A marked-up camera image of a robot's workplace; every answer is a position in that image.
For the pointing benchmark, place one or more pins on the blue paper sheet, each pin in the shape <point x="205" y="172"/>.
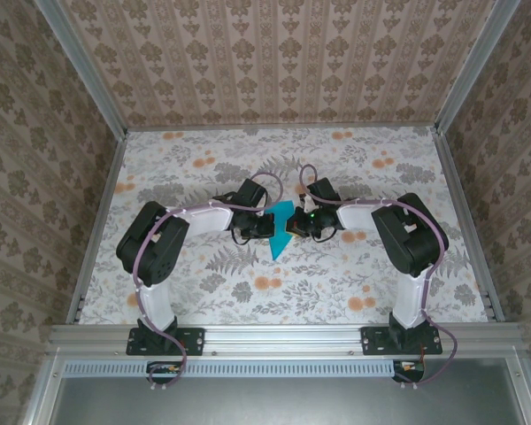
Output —
<point x="279" y="241"/>

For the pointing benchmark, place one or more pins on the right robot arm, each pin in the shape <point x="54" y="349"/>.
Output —
<point x="407" y="239"/>

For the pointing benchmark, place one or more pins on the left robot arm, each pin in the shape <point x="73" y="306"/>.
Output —
<point x="155" y="243"/>

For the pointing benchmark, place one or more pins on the grey metal sheet panel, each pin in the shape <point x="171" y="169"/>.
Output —
<point x="283" y="403"/>

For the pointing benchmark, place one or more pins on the floral table cover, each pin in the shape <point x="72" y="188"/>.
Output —
<point x="283" y="301"/>

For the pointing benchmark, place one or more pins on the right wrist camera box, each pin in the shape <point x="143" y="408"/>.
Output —
<point x="324" y="190"/>

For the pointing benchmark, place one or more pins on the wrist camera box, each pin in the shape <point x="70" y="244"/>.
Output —
<point x="324" y="190"/>
<point x="253" y="192"/>

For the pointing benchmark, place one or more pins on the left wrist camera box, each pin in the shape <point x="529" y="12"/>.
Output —
<point x="253" y="192"/>

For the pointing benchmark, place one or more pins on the thin aluminium table rail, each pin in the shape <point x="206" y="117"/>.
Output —
<point x="283" y="127"/>

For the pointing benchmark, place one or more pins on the aluminium mounting rail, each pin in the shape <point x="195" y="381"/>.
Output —
<point x="283" y="338"/>

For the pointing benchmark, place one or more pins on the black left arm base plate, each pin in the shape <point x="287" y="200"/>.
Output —
<point x="194" y="341"/>

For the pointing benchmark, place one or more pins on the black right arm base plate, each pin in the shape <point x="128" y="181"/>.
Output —
<point x="371" y="341"/>

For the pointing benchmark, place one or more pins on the aluminium table side rail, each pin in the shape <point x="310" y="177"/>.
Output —
<point x="462" y="212"/>
<point x="102" y="212"/>

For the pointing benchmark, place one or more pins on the aluminium frame post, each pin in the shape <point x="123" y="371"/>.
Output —
<point x="473" y="66"/>
<point x="82" y="66"/>

